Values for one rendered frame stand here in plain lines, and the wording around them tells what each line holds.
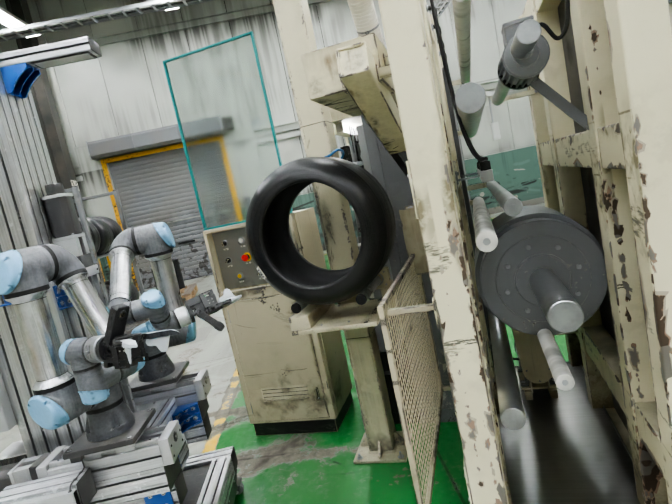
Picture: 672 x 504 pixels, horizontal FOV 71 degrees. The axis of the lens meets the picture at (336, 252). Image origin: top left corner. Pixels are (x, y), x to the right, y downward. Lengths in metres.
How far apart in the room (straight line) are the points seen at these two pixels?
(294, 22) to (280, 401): 2.00
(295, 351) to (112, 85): 10.22
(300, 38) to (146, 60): 9.98
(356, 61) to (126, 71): 10.94
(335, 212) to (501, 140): 10.24
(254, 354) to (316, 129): 1.34
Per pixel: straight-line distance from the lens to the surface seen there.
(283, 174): 1.86
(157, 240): 2.07
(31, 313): 1.62
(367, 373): 2.40
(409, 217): 2.08
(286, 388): 2.85
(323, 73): 1.60
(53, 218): 1.97
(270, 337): 2.75
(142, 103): 12.03
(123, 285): 1.93
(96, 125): 12.31
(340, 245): 2.23
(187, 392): 2.20
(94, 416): 1.78
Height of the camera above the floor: 1.34
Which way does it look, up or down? 7 degrees down
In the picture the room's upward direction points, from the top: 12 degrees counter-clockwise
